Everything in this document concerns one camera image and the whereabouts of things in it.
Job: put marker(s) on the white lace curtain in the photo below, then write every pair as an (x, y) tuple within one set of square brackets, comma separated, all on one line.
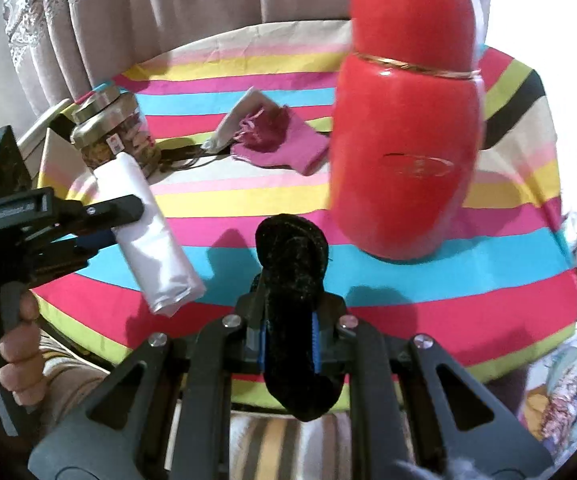
[(568, 110)]

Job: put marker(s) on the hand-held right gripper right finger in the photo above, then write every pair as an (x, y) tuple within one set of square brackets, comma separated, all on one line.
[(331, 340)]

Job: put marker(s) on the person's left hand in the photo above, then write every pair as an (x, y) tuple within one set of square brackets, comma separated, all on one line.
[(21, 365)]

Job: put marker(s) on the red thermos flask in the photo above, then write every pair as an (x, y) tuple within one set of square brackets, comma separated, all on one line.
[(403, 135)]

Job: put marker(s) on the beige striped plush blanket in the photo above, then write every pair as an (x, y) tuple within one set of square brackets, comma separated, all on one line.
[(278, 445)]

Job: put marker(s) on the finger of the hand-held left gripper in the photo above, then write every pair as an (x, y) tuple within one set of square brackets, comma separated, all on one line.
[(68, 252), (113, 208)]

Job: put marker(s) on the colourful striped tablecloth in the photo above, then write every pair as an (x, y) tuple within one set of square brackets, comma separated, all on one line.
[(418, 280)]

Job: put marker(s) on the pale flat packet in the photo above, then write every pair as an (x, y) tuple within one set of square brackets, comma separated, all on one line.
[(241, 115)]

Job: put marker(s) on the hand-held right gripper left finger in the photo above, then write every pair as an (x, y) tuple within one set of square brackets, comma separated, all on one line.
[(251, 335)]

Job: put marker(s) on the gold lidded glass jar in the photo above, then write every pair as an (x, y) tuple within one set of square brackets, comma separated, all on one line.
[(118, 135)]

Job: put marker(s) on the beige embroidered curtain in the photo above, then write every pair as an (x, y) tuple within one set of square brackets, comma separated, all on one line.
[(143, 10)]

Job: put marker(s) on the white plastic bag roll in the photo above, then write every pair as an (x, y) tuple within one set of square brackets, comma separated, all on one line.
[(158, 250)]

